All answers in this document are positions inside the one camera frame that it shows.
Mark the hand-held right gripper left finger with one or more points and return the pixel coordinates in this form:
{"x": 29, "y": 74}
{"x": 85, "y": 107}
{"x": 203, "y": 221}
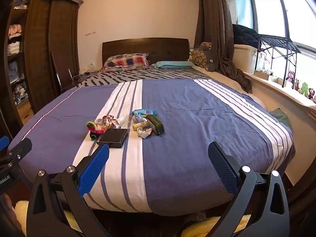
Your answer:
{"x": 95, "y": 170}

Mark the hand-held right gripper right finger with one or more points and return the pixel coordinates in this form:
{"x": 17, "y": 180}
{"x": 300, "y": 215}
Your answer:
{"x": 222, "y": 170}

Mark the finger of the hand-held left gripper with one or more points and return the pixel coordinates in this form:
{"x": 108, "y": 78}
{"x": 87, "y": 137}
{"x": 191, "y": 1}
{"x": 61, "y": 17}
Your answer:
{"x": 21, "y": 148}
{"x": 3, "y": 143}

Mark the black box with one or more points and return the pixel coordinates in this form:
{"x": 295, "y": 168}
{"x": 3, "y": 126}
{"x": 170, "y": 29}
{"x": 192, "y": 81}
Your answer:
{"x": 112, "y": 138}

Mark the brown striped ribbon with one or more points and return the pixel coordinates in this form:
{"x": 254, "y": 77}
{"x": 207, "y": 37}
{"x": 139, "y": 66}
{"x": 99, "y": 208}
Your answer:
{"x": 111, "y": 121}

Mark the pink green yellow bundle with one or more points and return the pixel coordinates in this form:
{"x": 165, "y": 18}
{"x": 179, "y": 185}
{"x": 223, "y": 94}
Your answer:
{"x": 95, "y": 129}

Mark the small yellow bottle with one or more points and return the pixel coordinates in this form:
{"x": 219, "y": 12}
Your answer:
{"x": 139, "y": 126}

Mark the light blue folded clothes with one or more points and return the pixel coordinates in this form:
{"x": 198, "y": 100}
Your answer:
{"x": 14, "y": 71}

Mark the dark green bottle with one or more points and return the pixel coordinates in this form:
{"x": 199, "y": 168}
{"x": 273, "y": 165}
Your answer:
{"x": 155, "y": 124}

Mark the blue snack wrapper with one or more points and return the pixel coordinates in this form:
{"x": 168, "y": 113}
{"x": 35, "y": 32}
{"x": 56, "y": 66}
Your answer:
{"x": 144, "y": 112}

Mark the green cloth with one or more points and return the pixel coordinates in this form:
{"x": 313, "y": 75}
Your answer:
{"x": 280, "y": 117}

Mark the beige windowsill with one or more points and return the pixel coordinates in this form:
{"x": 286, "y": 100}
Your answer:
{"x": 276, "y": 96}

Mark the white folded clothes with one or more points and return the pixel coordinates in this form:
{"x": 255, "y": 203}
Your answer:
{"x": 13, "y": 48}

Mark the dark wooden wardrobe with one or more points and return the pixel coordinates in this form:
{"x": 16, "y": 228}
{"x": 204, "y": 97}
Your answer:
{"x": 49, "y": 54}

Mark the beige box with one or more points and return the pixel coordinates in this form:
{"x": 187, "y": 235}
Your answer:
{"x": 261, "y": 75}

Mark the grey black patterned bed sheet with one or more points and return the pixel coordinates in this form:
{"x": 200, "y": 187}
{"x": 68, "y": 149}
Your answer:
{"x": 138, "y": 75}

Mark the plaid pillow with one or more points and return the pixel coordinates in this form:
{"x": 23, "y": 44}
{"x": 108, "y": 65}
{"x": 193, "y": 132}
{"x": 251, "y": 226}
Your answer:
{"x": 126, "y": 61}

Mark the white storage box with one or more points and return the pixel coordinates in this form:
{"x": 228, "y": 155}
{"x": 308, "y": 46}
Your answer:
{"x": 244, "y": 59}

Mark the pink folded clothes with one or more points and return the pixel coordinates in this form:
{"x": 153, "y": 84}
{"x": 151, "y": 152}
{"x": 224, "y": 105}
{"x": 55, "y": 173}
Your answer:
{"x": 14, "y": 30}

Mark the small brown plush toy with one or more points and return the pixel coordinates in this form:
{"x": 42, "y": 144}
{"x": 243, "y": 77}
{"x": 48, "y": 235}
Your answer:
{"x": 297, "y": 84}

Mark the brown patterned cushion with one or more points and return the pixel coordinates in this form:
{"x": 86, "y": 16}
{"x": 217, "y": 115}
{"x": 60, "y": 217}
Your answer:
{"x": 198, "y": 56}

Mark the green frog plush toy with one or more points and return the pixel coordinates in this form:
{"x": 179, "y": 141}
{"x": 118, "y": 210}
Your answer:
{"x": 305, "y": 88}

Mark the teal pillow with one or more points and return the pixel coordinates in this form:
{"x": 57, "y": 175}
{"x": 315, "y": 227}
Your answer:
{"x": 172, "y": 64}

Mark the brown monkey plush toy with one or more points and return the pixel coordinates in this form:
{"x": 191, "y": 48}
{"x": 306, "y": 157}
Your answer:
{"x": 290, "y": 76}

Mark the dark red plush toy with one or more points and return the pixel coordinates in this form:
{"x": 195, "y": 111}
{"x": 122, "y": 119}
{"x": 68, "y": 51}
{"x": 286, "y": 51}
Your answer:
{"x": 312, "y": 94}

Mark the dark jacket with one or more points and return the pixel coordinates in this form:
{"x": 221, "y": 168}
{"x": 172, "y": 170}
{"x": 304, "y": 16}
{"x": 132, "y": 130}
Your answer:
{"x": 244, "y": 34}

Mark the black folding rack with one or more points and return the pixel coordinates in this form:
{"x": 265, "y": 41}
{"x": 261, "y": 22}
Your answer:
{"x": 279, "y": 42}

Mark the brown curtain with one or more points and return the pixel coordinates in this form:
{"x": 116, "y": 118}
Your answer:
{"x": 214, "y": 29}

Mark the large window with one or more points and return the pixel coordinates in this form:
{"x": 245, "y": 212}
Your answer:
{"x": 284, "y": 7}

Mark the metal frame chair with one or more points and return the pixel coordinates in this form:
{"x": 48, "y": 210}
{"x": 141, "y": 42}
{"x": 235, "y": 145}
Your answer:
{"x": 58, "y": 76}

